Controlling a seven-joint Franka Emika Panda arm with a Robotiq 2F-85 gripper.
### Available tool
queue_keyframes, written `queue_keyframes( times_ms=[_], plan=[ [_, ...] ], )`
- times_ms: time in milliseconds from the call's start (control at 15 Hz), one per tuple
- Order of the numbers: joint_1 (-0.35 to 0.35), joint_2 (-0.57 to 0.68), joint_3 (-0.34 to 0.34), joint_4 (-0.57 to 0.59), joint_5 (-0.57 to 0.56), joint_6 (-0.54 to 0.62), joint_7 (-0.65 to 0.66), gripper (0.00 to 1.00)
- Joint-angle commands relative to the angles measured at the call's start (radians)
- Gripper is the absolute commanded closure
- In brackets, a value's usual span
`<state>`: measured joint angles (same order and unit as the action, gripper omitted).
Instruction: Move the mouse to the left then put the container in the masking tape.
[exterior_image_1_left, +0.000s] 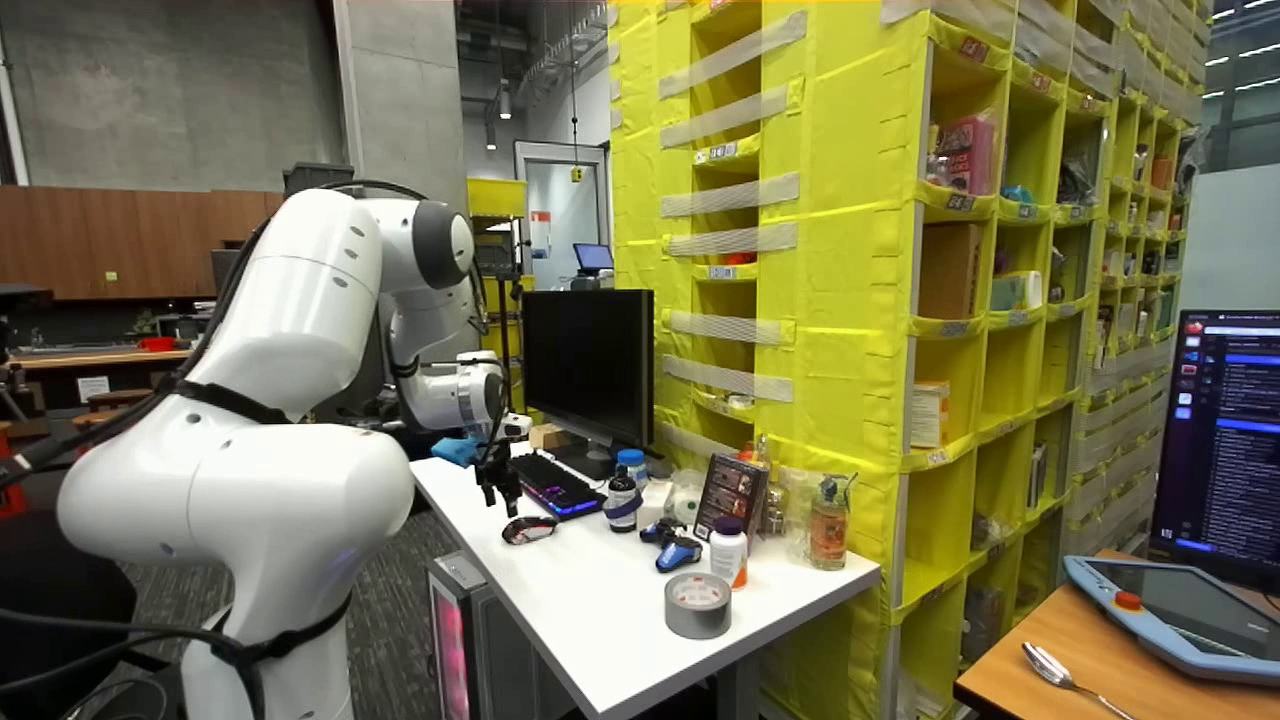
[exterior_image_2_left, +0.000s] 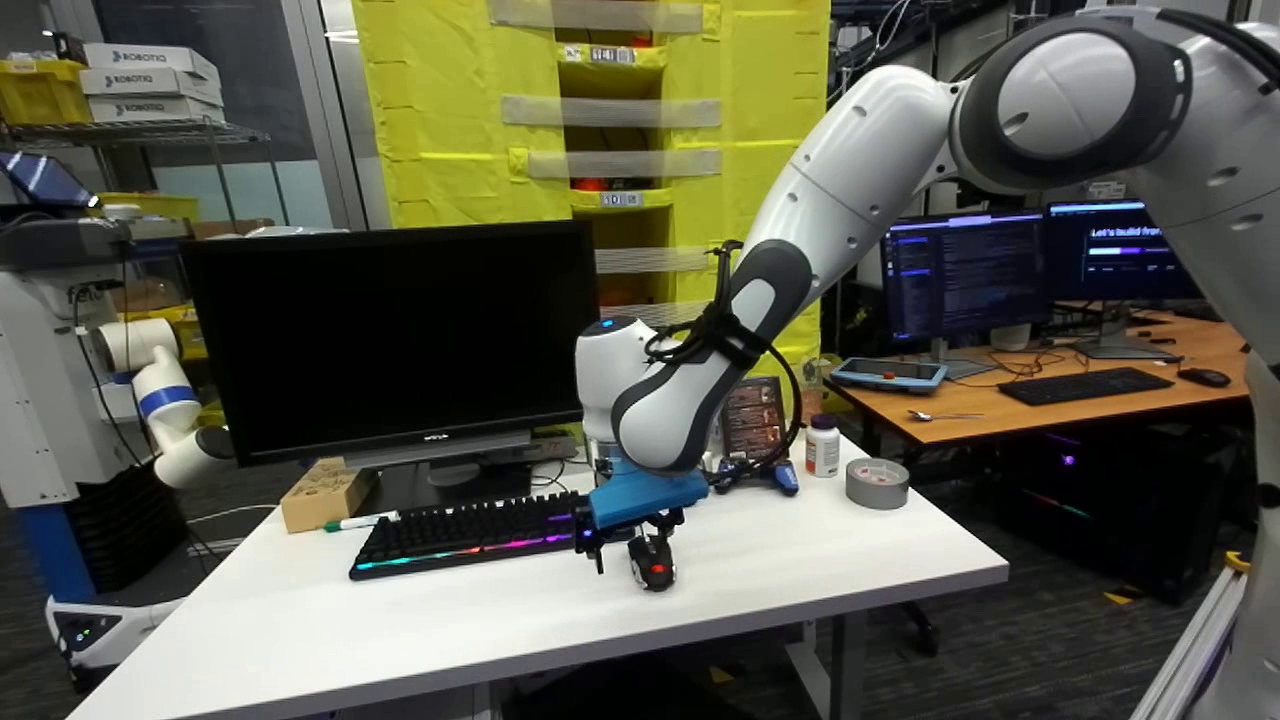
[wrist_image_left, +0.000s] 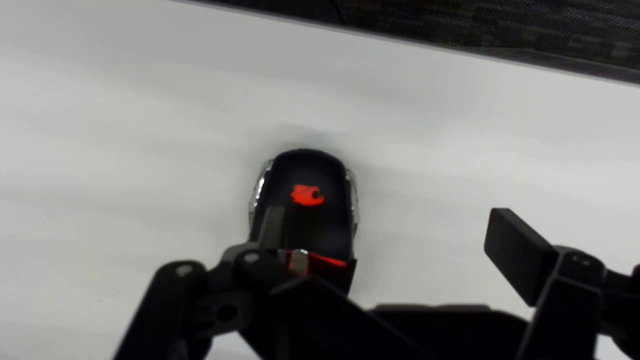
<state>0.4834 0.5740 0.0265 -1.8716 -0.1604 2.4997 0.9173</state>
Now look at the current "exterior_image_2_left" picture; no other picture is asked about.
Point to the green marker pen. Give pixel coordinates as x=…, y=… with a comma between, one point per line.
x=351, y=524

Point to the black RGB keyboard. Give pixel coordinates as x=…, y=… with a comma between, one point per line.
x=464, y=531

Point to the small brown cardboard box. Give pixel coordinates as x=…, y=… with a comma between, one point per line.
x=320, y=499

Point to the plain black keyboard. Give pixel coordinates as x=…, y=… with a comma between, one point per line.
x=1080, y=384

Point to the monitor showing code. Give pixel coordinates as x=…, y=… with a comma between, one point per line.
x=963, y=272

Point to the black computer monitor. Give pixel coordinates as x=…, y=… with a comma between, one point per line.
x=386, y=342

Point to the black computer tower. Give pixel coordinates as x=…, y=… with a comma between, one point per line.
x=1135, y=504

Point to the wooden desk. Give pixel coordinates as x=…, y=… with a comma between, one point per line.
x=973, y=404

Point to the white blue mobile robot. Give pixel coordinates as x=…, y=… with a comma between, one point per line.
x=53, y=384

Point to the white pill container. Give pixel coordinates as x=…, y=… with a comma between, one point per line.
x=823, y=450

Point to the blue black game controller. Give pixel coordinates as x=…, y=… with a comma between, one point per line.
x=755, y=474

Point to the black computer mouse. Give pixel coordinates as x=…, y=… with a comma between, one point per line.
x=652, y=564

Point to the monitor showing blue window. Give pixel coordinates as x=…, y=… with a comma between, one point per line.
x=1121, y=246

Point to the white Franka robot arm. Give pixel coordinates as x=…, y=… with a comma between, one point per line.
x=865, y=173

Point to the dark picture frame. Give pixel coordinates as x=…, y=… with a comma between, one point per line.
x=759, y=418

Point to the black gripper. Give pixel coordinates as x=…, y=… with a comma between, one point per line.
x=657, y=524

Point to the yellow fabric shelving pod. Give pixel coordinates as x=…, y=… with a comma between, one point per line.
x=455, y=123

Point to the grey masking tape roll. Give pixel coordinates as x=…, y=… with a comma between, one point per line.
x=877, y=480

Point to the small black desk mouse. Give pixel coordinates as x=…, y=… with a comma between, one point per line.
x=1204, y=376

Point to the white cardboard box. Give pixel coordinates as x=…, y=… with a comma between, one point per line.
x=145, y=68
x=152, y=115

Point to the yellow storage bin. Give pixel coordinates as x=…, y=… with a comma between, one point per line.
x=41, y=92

